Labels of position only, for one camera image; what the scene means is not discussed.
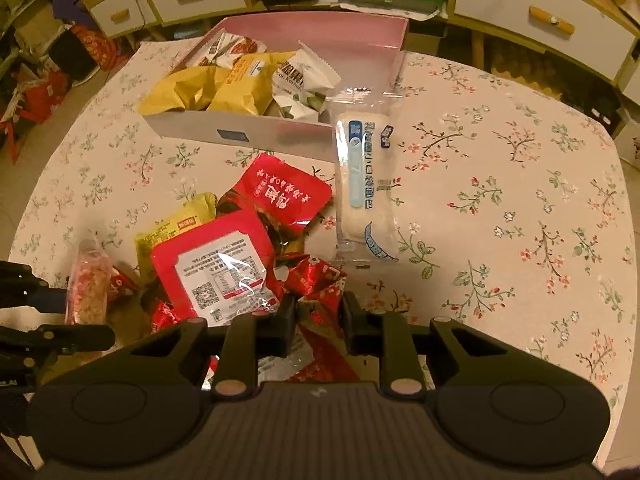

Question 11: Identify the pink clear snack packet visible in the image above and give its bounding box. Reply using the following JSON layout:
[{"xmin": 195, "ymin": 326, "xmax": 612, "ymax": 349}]
[{"xmin": 65, "ymin": 237, "xmax": 113, "ymax": 325}]

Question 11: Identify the red packet with white label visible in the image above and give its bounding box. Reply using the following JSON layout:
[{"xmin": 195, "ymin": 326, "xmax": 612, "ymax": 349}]
[{"xmin": 151, "ymin": 210, "xmax": 279, "ymax": 327}]

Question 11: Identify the red small candy packet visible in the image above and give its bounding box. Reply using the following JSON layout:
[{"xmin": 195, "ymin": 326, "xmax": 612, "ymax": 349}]
[{"xmin": 268, "ymin": 254, "xmax": 346, "ymax": 326}]

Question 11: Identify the white long bread packet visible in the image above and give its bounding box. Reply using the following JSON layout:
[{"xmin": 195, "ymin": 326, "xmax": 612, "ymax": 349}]
[{"xmin": 328, "ymin": 87, "xmax": 401, "ymax": 266}]

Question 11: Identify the yellow-green snack packet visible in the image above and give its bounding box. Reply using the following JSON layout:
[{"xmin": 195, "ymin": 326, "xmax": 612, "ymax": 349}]
[{"xmin": 134, "ymin": 192, "xmax": 218, "ymax": 284}]

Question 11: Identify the red chicken snack packet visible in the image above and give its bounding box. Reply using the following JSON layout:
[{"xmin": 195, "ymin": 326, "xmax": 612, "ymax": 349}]
[{"xmin": 216, "ymin": 154, "xmax": 333, "ymax": 240}]

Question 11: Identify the floral tablecloth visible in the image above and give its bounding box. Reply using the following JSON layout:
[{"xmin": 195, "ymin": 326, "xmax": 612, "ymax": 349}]
[{"xmin": 1, "ymin": 40, "xmax": 638, "ymax": 424}]

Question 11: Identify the orange-yellow snack packet in box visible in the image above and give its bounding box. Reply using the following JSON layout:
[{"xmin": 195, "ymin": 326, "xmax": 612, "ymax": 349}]
[{"xmin": 206, "ymin": 51, "xmax": 295, "ymax": 116}]

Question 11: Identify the pink cardboard snack box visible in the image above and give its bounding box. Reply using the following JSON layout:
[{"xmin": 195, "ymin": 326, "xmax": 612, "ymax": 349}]
[{"xmin": 138, "ymin": 11, "xmax": 408, "ymax": 160}]

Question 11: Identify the yellow snack packet in box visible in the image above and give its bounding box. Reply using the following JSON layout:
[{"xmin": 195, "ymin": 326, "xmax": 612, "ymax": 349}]
[{"xmin": 138, "ymin": 65, "xmax": 230, "ymax": 116}]

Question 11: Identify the white nut packet in box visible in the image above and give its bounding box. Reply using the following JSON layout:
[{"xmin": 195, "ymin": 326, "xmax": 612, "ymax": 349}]
[{"xmin": 272, "ymin": 42, "xmax": 342, "ymax": 122}]

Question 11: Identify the white red packet in box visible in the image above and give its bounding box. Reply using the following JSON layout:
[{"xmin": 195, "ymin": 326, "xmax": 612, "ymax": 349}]
[{"xmin": 186, "ymin": 29, "xmax": 267, "ymax": 70}]

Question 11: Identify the white drawer cabinet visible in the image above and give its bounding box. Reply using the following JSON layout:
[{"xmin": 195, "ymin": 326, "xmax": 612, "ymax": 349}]
[{"xmin": 451, "ymin": 0, "xmax": 639, "ymax": 82}]

